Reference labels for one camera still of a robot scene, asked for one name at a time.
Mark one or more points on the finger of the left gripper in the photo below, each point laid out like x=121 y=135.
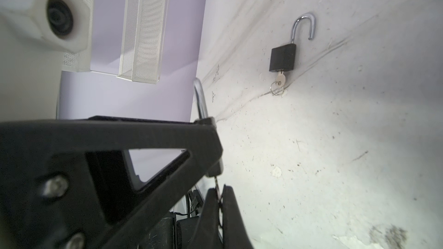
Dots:
x=99 y=183

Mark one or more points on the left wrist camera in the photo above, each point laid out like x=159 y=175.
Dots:
x=35 y=35

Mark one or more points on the black padlock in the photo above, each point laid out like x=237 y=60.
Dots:
x=283 y=58
x=216 y=169

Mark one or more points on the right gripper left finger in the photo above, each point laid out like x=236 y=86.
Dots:
x=206 y=235

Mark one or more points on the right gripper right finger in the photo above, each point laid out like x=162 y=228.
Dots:
x=234 y=232

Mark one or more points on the lower white mesh shelf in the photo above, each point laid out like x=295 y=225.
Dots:
x=81 y=62

